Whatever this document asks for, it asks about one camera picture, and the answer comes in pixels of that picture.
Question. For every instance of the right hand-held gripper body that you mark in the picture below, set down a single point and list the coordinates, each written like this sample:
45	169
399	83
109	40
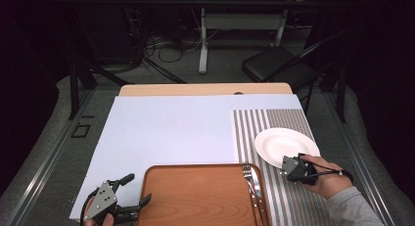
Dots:
295	172

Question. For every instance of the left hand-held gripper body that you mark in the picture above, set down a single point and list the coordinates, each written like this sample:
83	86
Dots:
101	200

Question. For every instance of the white round plate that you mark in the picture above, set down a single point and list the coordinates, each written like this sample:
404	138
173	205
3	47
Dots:
277	144

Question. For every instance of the silver knife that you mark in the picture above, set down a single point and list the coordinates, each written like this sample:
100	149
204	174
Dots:
258	187

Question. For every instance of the silver fork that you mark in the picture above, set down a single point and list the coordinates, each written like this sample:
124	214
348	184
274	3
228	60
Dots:
247	171

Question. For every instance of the brown wood-grain tray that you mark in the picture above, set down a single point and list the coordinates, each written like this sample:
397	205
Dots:
195	196

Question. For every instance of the person's left hand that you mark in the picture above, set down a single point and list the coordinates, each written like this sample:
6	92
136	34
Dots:
107	221

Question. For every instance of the person's right hand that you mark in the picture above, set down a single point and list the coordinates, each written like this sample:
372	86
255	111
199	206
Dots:
329	183

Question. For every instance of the brown striped placemat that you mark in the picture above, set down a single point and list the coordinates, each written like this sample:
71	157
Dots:
251	134

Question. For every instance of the white table cover sheet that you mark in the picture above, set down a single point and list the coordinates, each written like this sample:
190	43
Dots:
163	131

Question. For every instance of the black metal stand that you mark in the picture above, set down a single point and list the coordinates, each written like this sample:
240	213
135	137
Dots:
341	95
74	89

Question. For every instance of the black folding chair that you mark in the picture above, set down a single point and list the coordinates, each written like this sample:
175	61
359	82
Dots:
270	63

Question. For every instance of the light wooden table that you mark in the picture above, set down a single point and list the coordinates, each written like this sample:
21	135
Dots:
195	89

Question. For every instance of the white metal-legged desk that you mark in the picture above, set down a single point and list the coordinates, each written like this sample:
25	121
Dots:
203	40

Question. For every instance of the black floor socket frame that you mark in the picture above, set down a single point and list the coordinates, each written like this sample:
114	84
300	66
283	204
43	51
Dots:
81	130

